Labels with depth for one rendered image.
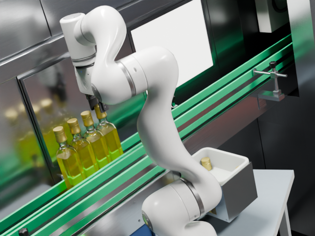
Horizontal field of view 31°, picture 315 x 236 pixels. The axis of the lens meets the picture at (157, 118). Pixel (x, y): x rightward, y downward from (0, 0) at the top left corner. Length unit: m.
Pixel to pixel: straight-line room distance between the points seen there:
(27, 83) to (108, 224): 0.53
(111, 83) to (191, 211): 0.42
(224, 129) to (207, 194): 0.82
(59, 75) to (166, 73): 0.63
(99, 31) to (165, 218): 0.52
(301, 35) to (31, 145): 1.23
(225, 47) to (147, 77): 1.23
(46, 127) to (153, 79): 0.65
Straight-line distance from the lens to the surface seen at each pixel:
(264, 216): 2.19
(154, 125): 1.44
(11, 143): 1.94
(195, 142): 2.21
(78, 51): 1.82
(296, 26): 2.50
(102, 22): 1.45
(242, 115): 2.41
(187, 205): 1.53
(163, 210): 1.51
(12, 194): 2.00
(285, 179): 2.37
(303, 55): 2.53
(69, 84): 1.99
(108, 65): 1.39
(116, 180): 1.86
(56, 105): 1.98
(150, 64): 1.40
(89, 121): 1.90
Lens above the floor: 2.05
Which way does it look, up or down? 25 degrees down
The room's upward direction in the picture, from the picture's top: 14 degrees counter-clockwise
